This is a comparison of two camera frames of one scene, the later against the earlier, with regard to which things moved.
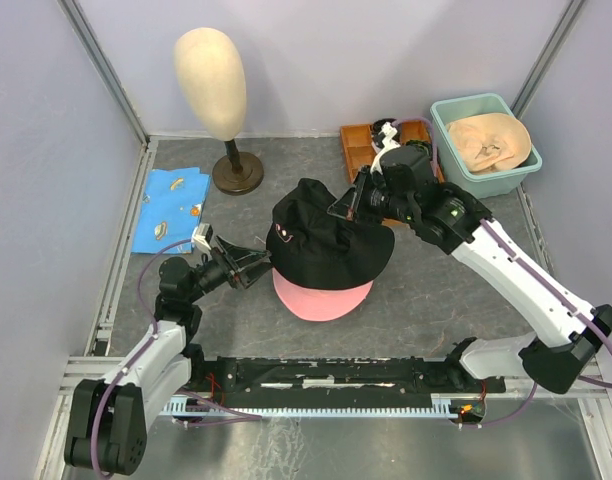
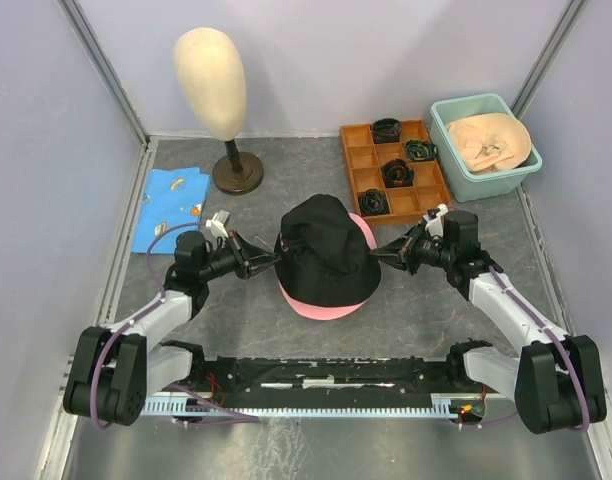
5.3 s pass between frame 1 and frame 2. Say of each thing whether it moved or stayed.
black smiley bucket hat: moved
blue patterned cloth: stayed
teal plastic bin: stayed
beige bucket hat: stayed
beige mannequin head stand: stayed
